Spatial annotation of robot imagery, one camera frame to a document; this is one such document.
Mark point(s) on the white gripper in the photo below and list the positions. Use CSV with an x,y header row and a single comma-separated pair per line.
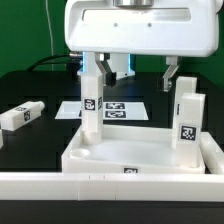
x,y
172,28

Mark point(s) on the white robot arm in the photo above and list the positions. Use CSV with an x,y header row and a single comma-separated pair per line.
x,y
116,63

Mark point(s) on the white fiducial marker sheet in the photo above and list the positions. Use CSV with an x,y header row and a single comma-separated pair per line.
x,y
111,110

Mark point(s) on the white front fence bar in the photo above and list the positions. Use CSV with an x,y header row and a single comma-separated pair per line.
x,y
118,187

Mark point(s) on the white fence bar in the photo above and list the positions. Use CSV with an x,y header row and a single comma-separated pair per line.
x,y
212,154
118,187

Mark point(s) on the white desk top tray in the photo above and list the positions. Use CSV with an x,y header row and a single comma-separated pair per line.
x,y
126,149

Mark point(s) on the white right fence bar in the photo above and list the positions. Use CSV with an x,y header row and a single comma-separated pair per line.
x,y
212,154

